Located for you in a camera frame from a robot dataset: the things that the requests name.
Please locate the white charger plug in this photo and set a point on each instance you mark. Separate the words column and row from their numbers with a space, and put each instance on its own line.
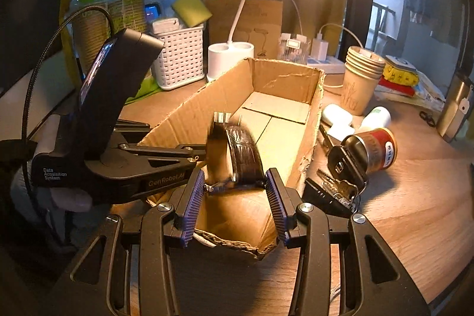
column 319, row 48

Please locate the person's left hand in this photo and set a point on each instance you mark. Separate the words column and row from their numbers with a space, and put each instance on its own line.
column 72, row 199

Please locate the brown printed cardboard sheet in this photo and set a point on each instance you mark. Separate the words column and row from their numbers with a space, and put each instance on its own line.
column 259, row 20

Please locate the red label tin can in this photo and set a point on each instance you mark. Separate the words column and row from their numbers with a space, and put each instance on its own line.
column 377, row 151

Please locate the white plastic bottle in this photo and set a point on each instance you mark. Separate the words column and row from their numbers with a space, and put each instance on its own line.
column 377, row 118

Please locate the steel tumbler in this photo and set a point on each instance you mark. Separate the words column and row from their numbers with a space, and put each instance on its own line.
column 453, row 105

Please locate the white tissue pack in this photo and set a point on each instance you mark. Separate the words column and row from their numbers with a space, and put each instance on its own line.
column 166, row 26

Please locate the small white adapter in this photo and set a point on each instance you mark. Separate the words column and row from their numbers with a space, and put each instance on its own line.
column 342, row 134

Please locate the white earbuds case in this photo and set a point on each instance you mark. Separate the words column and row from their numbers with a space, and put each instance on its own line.
column 337, row 114

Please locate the yellow red snack packets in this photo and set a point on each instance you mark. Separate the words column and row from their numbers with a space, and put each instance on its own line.
column 429, row 92

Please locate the small black scissors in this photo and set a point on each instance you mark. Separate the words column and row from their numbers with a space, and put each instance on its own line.
column 428, row 118

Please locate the yellow printed packet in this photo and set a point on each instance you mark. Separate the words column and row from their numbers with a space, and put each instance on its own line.
column 401, row 73

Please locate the white woven plastic basket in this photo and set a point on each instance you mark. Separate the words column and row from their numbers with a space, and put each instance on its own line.
column 181, row 57

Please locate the white power strip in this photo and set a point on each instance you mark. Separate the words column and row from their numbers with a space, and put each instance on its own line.
column 327, row 65

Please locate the black car key fob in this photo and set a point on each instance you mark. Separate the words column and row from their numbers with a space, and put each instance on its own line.
column 346, row 164

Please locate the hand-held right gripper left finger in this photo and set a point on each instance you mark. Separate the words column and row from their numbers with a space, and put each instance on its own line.
column 192, row 206

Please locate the yellow-green sponge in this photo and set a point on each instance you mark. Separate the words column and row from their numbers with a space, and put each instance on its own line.
column 190, row 10

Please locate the blue and white packet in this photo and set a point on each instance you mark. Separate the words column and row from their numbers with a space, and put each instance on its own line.
column 159, row 7

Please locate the green printed bag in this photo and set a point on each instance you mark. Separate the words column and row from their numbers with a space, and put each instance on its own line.
column 111, row 5

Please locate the white desk lamp base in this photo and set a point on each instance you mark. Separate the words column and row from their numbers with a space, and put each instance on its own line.
column 229, row 58

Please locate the cardboard box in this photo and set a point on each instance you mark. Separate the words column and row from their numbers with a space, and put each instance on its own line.
column 281, row 86

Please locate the clear plastic packet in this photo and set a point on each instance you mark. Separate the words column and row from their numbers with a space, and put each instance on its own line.
column 294, row 47

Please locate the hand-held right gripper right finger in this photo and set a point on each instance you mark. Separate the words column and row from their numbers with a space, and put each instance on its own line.
column 276, row 206

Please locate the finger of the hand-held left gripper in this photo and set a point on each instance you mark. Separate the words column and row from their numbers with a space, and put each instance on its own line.
column 166, row 151
column 159, row 181

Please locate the stack of paper cups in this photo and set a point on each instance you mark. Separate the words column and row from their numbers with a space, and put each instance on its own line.
column 361, row 86

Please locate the red flat packet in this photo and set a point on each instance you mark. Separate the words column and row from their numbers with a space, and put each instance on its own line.
column 396, row 88

